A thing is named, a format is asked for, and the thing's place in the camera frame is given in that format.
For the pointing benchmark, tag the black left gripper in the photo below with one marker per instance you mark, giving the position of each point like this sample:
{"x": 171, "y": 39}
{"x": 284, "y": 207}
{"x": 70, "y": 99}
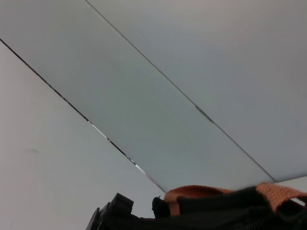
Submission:
{"x": 108, "y": 221}

